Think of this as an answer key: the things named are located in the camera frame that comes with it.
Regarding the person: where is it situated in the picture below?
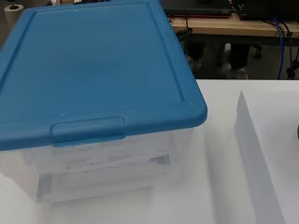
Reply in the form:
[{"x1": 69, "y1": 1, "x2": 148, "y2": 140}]
[{"x1": 185, "y1": 41, "x2": 251, "y2": 80}]

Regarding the black hanging cable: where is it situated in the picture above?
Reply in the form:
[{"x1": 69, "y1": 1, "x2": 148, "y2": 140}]
[{"x1": 281, "y1": 21, "x2": 299, "y2": 80}]

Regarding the white paper roll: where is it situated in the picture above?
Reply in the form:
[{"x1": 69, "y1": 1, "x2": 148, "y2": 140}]
[{"x1": 3, "y1": 3, "x2": 25, "y2": 31}]

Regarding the black laptop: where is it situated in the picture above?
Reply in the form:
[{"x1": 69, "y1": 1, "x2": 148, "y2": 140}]
[{"x1": 161, "y1": 0, "x2": 235, "y2": 19}]

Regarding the black flat device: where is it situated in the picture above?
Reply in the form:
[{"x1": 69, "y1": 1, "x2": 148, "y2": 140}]
[{"x1": 232, "y1": 0, "x2": 299, "y2": 21}]

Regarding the clear plastic box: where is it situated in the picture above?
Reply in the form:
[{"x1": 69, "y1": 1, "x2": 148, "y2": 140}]
[{"x1": 0, "y1": 125, "x2": 196, "y2": 205}]

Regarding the blue plastic lid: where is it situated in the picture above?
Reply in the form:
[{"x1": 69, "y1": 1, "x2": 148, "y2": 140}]
[{"x1": 0, "y1": 0, "x2": 208, "y2": 152}]

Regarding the blue cable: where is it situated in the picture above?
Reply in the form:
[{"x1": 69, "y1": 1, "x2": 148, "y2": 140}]
[{"x1": 272, "y1": 18, "x2": 286, "y2": 80}]

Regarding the white flat box with print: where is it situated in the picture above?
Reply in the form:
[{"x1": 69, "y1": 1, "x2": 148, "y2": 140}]
[{"x1": 36, "y1": 147, "x2": 172, "y2": 203}]

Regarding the wooden desk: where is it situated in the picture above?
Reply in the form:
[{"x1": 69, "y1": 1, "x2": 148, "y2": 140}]
[{"x1": 169, "y1": 13, "x2": 299, "y2": 48}]

